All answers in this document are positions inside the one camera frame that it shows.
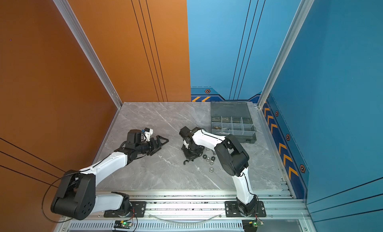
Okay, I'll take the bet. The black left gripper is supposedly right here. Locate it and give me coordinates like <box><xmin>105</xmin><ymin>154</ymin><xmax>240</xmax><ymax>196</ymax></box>
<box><xmin>136</xmin><ymin>135</ymin><xmax>169</xmax><ymax>155</ymax></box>

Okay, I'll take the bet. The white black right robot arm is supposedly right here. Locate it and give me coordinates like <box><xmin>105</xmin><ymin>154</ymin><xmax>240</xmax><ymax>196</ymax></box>
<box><xmin>179</xmin><ymin>126</ymin><xmax>259</xmax><ymax>217</ymax></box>

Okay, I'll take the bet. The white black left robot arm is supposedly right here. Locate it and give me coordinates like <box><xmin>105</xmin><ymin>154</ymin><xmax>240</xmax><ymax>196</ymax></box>
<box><xmin>50</xmin><ymin>128</ymin><xmax>169</xmax><ymax>220</ymax></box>

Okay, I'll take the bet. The grey plastic organizer box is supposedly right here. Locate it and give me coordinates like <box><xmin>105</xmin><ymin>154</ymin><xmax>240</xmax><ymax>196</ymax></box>
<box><xmin>211</xmin><ymin>101</ymin><xmax>257</xmax><ymax>144</ymax></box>

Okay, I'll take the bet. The left green circuit board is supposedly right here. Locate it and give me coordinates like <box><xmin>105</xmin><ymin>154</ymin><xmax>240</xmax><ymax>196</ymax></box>
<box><xmin>113</xmin><ymin>220</ymin><xmax>133</xmax><ymax>230</ymax></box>

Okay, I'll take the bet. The green circuit board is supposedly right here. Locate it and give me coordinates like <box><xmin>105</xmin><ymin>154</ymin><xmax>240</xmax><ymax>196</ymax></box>
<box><xmin>248</xmin><ymin>220</ymin><xmax>262</xmax><ymax>228</ymax></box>
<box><xmin>113</xmin><ymin>220</ymin><xmax>133</xmax><ymax>230</ymax></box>

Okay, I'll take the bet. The right green circuit board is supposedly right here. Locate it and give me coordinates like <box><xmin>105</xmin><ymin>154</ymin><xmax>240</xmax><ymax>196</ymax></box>
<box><xmin>248</xmin><ymin>220</ymin><xmax>262</xmax><ymax>228</ymax></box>

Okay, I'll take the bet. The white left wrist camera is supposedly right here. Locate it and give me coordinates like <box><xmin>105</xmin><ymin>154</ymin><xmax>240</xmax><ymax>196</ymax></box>
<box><xmin>142</xmin><ymin>128</ymin><xmax>154</xmax><ymax>141</ymax></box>

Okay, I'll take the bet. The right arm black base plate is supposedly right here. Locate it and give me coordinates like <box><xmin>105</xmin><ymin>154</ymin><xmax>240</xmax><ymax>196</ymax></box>
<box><xmin>224</xmin><ymin>201</ymin><xmax>267</xmax><ymax>218</ymax></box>

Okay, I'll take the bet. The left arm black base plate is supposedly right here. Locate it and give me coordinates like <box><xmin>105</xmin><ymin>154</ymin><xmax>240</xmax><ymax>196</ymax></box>
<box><xmin>104</xmin><ymin>201</ymin><xmax>147</xmax><ymax>219</ymax></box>

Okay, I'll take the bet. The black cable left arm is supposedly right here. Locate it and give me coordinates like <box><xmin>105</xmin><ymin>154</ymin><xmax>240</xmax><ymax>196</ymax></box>
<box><xmin>41</xmin><ymin>170</ymin><xmax>90</xmax><ymax>224</ymax></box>

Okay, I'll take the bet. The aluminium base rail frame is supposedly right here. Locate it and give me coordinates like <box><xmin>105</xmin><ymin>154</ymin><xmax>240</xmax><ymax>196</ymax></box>
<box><xmin>53</xmin><ymin>188</ymin><xmax>318</xmax><ymax>232</ymax></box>

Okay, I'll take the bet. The aluminium left corner post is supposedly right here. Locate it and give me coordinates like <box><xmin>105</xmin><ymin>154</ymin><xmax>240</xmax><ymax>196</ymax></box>
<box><xmin>53</xmin><ymin>0</ymin><xmax>123</xmax><ymax>110</ymax></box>

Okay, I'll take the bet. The aluminium corner post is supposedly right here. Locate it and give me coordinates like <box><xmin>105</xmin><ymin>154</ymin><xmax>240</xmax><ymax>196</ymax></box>
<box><xmin>257</xmin><ymin>0</ymin><xmax>315</xmax><ymax>109</ymax></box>
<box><xmin>53</xmin><ymin>0</ymin><xmax>123</xmax><ymax>110</ymax></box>

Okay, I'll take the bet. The aluminium right corner post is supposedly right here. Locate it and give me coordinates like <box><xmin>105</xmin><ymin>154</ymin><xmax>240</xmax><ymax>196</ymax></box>
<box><xmin>257</xmin><ymin>0</ymin><xmax>315</xmax><ymax>109</ymax></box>

